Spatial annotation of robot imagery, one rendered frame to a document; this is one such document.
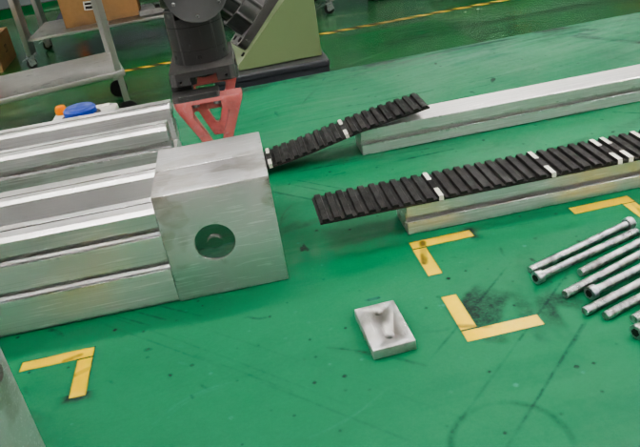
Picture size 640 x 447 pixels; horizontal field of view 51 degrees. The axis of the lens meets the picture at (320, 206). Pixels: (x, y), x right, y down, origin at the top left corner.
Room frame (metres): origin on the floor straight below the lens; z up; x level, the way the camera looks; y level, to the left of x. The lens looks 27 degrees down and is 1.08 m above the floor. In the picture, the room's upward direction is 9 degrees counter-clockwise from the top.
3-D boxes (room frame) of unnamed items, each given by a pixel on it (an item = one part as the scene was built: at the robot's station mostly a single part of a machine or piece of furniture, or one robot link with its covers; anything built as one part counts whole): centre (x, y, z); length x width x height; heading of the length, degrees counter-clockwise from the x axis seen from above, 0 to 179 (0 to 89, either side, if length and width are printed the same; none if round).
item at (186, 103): (0.68, 0.09, 0.86); 0.07 x 0.07 x 0.09; 4
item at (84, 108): (0.82, 0.27, 0.84); 0.04 x 0.04 x 0.02
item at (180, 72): (0.71, 0.10, 0.93); 0.10 x 0.07 x 0.07; 4
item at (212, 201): (0.53, 0.08, 0.83); 0.12 x 0.09 x 0.10; 5
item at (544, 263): (0.44, -0.20, 0.78); 0.11 x 0.01 x 0.01; 113
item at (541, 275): (0.43, -0.20, 0.78); 0.11 x 0.01 x 0.01; 114
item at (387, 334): (0.38, -0.03, 0.78); 0.05 x 0.03 x 0.01; 8
